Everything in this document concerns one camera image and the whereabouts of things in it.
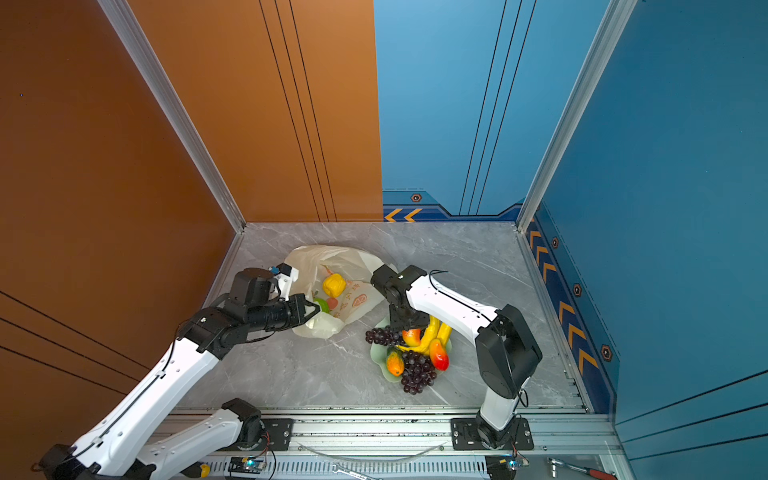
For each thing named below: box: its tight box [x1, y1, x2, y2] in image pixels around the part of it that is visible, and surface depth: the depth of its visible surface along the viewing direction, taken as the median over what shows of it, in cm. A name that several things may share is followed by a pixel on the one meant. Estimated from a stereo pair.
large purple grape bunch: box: [401, 350, 437, 395], surface depth 77 cm
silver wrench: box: [332, 462, 383, 480], surface depth 71 cm
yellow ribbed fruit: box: [322, 273, 347, 298], surface depth 98 cm
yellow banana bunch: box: [396, 315, 453, 354], surface depth 83 cm
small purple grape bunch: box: [365, 326, 405, 346], surface depth 85 cm
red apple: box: [402, 328, 421, 347], surface depth 82 cm
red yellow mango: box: [429, 338, 449, 371], surface depth 79 cm
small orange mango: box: [387, 351, 405, 377], surface depth 77 cm
